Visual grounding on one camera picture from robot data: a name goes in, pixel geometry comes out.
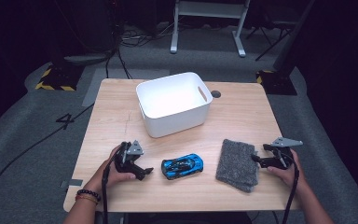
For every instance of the black yellow striped base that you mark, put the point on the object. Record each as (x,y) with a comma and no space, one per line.
(276,82)
(60,79)

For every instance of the grey fuzzy cloth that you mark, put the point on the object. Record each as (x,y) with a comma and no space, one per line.
(236,165)

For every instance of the white metal stand frame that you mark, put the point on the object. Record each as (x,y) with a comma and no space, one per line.
(209,9)

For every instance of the blue toy car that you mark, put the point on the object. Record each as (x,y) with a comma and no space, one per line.
(181,165)

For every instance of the black round table grommet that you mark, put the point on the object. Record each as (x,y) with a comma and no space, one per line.
(215,94)

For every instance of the white plastic bin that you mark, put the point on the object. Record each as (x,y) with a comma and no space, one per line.
(171,99)

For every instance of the grey round stand base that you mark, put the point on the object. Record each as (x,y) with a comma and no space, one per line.
(85,58)

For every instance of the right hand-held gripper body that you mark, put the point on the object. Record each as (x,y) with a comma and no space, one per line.
(281,158)

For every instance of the dark slanted pole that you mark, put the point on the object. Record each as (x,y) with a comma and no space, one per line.
(292,37)

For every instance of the black folding tripod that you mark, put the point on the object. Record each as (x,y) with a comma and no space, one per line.
(272,32)

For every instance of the grey tape piece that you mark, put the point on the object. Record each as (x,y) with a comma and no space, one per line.
(74,182)

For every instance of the person's right hand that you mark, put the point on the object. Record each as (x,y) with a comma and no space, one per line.
(287,177)

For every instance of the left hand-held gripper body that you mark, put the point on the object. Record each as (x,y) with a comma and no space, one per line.
(127,160)

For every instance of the person's left hand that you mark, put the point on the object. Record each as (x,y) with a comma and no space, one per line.
(112,177)

